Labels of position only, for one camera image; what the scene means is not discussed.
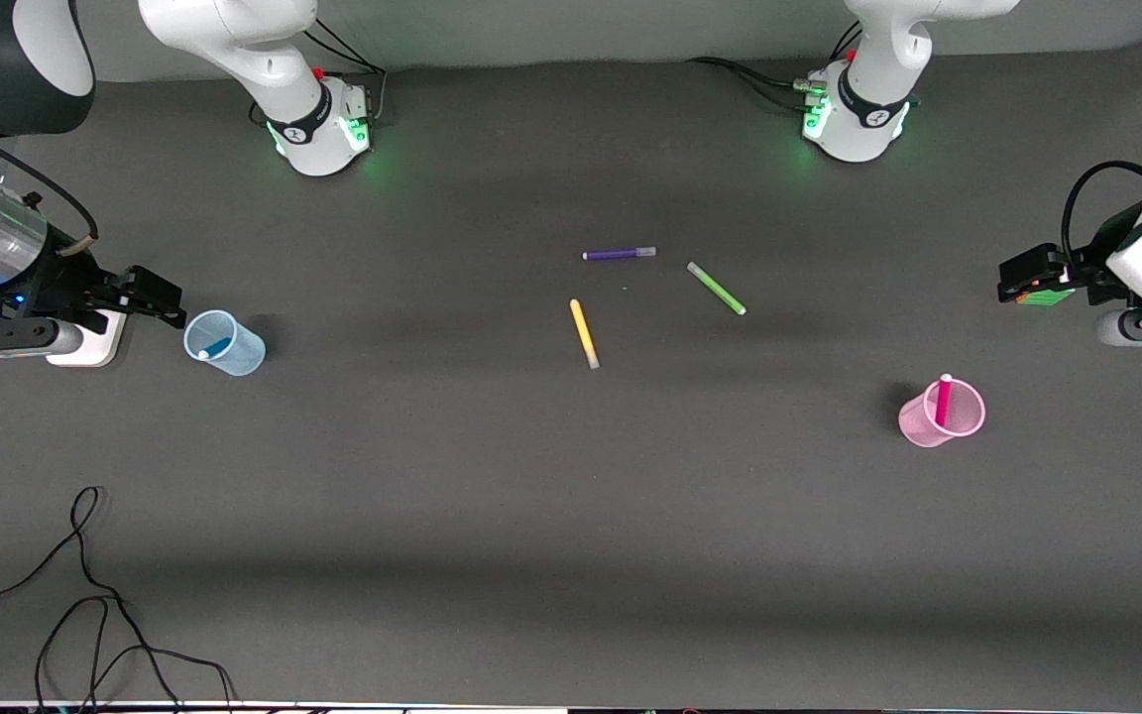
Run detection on translucent pink plastic cup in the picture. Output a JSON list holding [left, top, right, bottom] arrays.
[[897, 377, 986, 448]]

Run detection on thin black loose cable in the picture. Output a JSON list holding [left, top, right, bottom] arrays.
[[34, 595, 185, 714], [0, 485, 237, 711]]

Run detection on black arm base cables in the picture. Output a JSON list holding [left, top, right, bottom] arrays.
[[685, 22, 864, 112], [301, 15, 390, 126]]

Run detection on translucent blue plastic cup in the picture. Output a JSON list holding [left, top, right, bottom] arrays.
[[183, 310, 267, 378]]

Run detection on black right arm base cables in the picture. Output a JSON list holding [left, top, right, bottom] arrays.
[[301, 15, 390, 126]]

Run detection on black left arm base cables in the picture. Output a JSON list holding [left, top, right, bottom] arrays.
[[685, 22, 864, 112]]

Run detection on flat white box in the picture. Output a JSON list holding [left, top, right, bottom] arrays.
[[46, 309, 127, 369]]

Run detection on green marker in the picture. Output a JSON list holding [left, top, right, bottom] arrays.
[[686, 261, 748, 317]]

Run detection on yellow marker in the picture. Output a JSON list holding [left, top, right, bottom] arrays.
[[569, 297, 601, 371]]

